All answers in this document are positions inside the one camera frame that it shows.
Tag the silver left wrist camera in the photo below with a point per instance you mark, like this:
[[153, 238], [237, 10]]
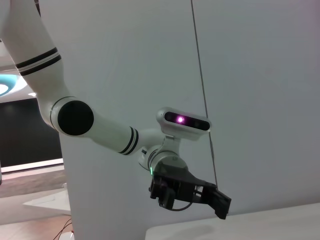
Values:
[[185, 122]]

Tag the round teal ceiling light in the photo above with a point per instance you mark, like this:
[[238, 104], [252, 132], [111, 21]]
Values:
[[7, 87]]

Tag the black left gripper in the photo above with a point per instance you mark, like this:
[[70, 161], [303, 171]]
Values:
[[180, 180]]

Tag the white floor platform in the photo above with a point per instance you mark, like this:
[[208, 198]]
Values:
[[47, 200]]

